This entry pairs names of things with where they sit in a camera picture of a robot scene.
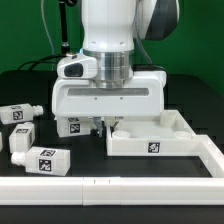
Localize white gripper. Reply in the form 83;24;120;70
52;71;166;137

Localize white square tabletop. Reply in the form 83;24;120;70
106;110;199;156

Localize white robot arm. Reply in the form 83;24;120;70
52;0;180;137

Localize white obstacle fence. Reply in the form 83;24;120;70
0;135;224;206

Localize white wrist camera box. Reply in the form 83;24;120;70
57;53;98;79

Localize black cables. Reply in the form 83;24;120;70
17;0;81;71

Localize grey cable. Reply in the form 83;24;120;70
40;0;56;56

